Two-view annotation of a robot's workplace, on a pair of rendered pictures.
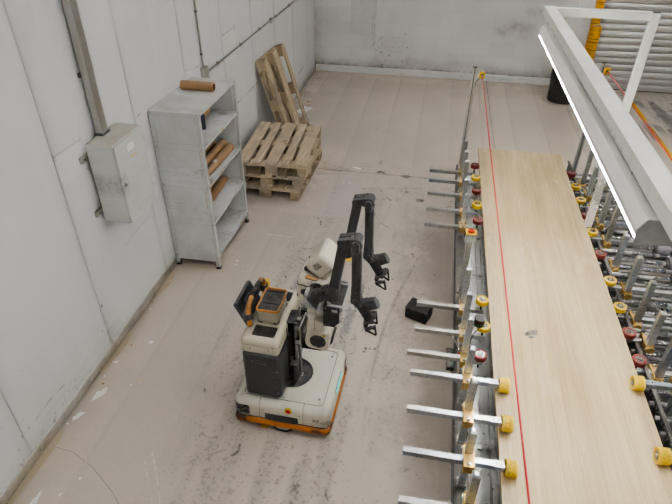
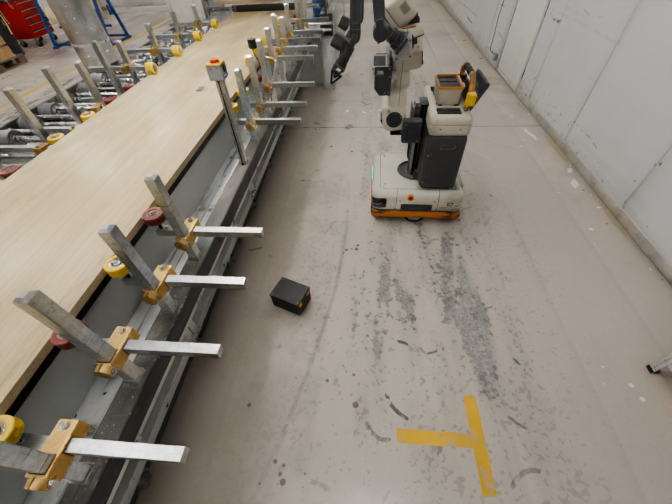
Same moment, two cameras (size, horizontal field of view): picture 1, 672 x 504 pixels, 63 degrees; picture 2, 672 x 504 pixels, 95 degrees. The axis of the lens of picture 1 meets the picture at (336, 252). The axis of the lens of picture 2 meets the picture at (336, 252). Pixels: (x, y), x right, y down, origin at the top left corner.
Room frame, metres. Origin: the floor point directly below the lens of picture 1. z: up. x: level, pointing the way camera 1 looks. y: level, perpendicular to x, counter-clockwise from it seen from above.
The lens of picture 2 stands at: (4.70, -0.49, 1.65)
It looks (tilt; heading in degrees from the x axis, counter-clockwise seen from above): 47 degrees down; 177
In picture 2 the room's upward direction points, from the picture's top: 4 degrees counter-clockwise
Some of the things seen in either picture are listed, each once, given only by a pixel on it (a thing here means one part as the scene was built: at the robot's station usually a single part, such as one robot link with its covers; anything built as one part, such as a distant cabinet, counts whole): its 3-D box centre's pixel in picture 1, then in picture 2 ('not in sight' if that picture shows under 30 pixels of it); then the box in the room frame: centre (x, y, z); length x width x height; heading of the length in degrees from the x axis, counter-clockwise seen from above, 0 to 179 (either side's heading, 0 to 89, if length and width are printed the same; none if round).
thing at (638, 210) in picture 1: (582, 93); not in sight; (2.49, -1.13, 2.34); 2.40 x 0.12 x 0.08; 170
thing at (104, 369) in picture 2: not in sight; (116, 351); (4.24, -1.11, 0.83); 0.14 x 0.06 x 0.05; 170
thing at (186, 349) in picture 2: (452, 195); (148, 347); (4.24, -1.02, 0.83); 0.43 x 0.03 x 0.04; 80
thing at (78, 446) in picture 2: (452, 182); (96, 448); (4.49, -1.06, 0.83); 0.43 x 0.03 x 0.04; 80
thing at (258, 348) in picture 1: (278, 338); (435, 132); (2.68, 0.38, 0.59); 0.55 x 0.34 x 0.83; 168
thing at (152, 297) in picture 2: not in sight; (159, 284); (4.00, -1.06, 0.81); 0.14 x 0.06 x 0.05; 170
